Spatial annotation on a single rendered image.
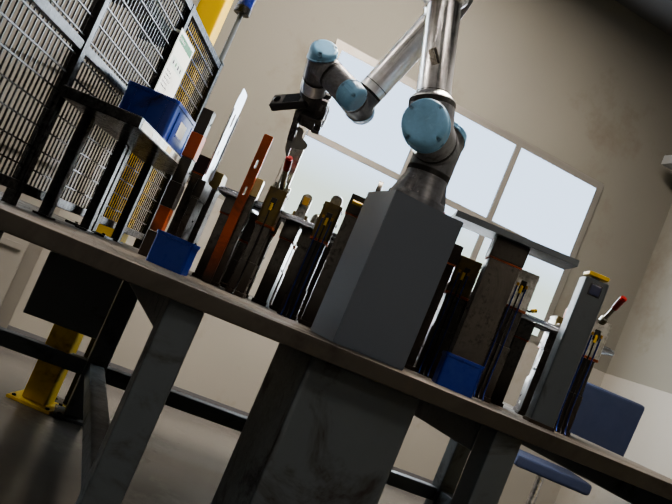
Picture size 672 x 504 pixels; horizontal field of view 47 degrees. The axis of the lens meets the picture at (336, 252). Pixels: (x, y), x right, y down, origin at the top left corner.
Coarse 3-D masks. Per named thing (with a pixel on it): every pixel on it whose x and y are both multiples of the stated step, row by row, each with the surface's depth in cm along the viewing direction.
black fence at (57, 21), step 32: (32, 0) 167; (64, 0) 182; (96, 0) 198; (128, 0) 216; (64, 32) 186; (96, 32) 205; (128, 32) 226; (160, 32) 249; (0, 64) 168; (32, 64) 181; (64, 64) 198; (96, 64) 210; (128, 64) 235; (160, 64) 261; (0, 96) 172; (32, 96) 185; (96, 96) 222; (0, 128) 177; (32, 128) 192; (64, 128) 210; (96, 128) 231; (0, 160) 184; (32, 160) 196; (96, 160) 241; (128, 160) 269; (32, 192) 204; (64, 192) 227; (128, 192) 283; (160, 192) 321; (96, 224) 259; (128, 224) 297
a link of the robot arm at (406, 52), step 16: (416, 32) 206; (400, 48) 206; (416, 48) 206; (384, 64) 207; (400, 64) 206; (368, 80) 207; (384, 80) 207; (368, 96) 207; (384, 96) 210; (352, 112) 205; (368, 112) 209
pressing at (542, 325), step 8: (224, 192) 260; (232, 192) 248; (256, 208) 269; (280, 216) 264; (288, 216) 247; (296, 216) 248; (304, 224) 247; (312, 224) 247; (536, 320) 245; (544, 328) 262; (552, 328) 245; (608, 352) 244
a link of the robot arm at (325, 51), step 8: (320, 40) 199; (328, 40) 200; (312, 48) 197; (320, 48) 197; (328, 48) 198; (336, 48) 200; (312, 56) 197; (320, 56) 196; (328, 56) 196; (336, 56) 198; (312, 64) 199; (320, 64) 198; (328, 64) 198; (304, 72) 204; (312, 72) 200; (320, 72) 198; (304, 80) 205; (312, 80) 203; (320, 88) 205
